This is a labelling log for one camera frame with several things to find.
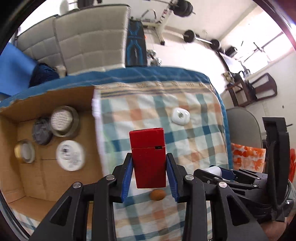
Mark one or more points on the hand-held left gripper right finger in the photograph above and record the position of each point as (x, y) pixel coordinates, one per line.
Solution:
(172, 176)

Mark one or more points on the blue foam mat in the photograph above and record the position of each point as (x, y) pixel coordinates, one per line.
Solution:
(13, 69)

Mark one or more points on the grey shell chair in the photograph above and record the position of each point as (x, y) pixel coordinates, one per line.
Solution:
(242, 129)

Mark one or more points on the small brown ball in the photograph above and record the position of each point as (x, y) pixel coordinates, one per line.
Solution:
(157, 194)

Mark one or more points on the small black box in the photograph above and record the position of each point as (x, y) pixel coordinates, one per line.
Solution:
(231, 51)

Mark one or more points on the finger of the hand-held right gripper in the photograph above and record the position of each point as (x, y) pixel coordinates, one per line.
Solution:
(242, 184)
(229, 173)

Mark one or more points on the plaid checked blanket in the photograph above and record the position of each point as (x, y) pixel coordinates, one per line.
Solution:
(196, 139)

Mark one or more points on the orange bag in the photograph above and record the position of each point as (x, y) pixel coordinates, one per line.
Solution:
(293, 161)

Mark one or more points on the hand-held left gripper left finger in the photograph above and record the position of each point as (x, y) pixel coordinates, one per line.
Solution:
(126, 178)

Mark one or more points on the chrome dumbbell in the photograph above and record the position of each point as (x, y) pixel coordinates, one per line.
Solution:
(156, 61)

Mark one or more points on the short barbell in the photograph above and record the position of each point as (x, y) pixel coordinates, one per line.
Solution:
(190, 36)

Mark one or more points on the white round canister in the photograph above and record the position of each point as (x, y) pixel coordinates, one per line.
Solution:
(69, 155)

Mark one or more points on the long barbell with black plates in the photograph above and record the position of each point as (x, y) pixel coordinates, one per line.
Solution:
(185, 8)

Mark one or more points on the person's right forearm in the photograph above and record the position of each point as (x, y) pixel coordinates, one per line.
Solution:
(276, 231)

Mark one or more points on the red rectangular box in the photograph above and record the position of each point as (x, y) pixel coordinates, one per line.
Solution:
(148, 162)

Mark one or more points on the small white cylinder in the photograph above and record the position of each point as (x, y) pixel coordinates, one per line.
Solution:
(214, 171)

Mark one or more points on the dark wooden chair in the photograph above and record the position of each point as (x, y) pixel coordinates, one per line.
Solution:
(266, 87)

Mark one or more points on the white squat rack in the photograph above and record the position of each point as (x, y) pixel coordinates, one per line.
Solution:
(161, 30)

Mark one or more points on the brown cardboard box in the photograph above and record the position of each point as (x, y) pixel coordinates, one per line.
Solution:
(46, 176)

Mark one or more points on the dark blue cloth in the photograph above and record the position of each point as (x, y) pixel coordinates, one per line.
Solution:
(44, 73)

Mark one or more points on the orange patterned cushion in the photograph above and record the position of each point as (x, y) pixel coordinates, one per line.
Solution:
(247, 155)

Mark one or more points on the small white plastic device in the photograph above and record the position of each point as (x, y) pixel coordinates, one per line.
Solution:
(175, 119)

